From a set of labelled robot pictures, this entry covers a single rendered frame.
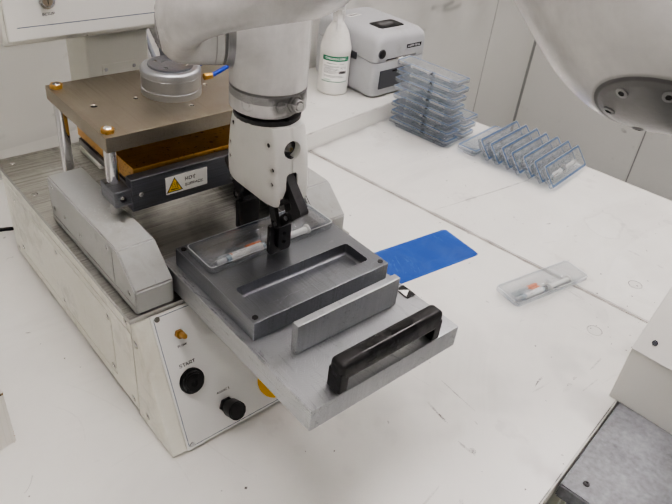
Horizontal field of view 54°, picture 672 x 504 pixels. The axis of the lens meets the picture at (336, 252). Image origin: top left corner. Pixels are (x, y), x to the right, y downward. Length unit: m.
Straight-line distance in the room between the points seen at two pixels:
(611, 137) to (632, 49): 2.94
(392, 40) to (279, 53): 1.12
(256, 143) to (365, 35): 1.08
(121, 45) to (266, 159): 0.41
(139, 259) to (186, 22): 0.32
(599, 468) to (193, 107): 0.72
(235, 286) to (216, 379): 0.18
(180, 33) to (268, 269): 0.30
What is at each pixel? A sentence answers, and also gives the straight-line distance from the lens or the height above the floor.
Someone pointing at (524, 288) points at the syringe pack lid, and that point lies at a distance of 1.22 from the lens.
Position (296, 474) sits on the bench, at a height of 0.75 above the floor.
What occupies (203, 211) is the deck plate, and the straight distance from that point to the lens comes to 1.01.
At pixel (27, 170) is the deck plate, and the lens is 1.14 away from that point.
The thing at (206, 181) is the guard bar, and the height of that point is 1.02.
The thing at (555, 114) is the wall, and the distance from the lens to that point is 3.32.
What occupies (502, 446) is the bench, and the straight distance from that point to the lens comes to 0.97.
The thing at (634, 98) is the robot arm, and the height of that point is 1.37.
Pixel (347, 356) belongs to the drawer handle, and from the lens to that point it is 0.66.
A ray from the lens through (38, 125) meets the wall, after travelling 1.53.
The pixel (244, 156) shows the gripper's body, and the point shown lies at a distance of 0.76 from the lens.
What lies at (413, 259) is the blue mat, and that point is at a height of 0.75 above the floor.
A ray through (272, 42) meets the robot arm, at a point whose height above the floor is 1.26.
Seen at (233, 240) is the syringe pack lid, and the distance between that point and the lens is 0.81.
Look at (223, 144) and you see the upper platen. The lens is 0.91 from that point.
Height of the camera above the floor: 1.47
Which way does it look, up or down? 35 degrees down
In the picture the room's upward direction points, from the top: 7 degrees clockwise
